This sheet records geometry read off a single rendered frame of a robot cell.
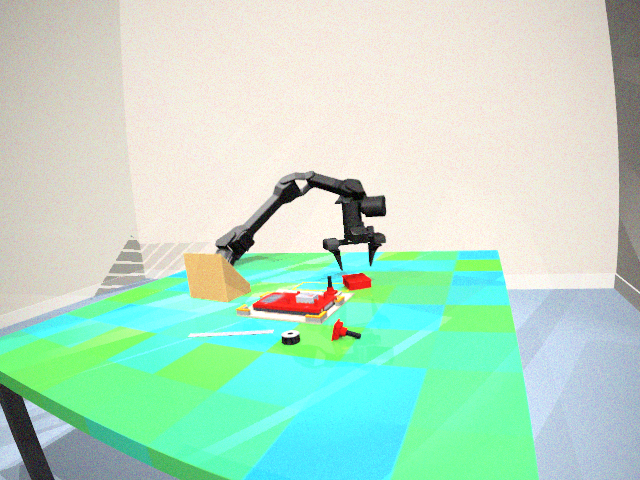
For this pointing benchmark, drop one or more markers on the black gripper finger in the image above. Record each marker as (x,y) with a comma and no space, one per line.
(372,249)
(337,255)

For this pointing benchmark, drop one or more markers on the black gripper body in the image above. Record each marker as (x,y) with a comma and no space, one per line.
(333,243)

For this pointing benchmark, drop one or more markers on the small black tyre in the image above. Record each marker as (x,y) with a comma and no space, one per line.
(290,337)

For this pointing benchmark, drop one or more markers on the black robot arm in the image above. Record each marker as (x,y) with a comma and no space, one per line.
(353,198)

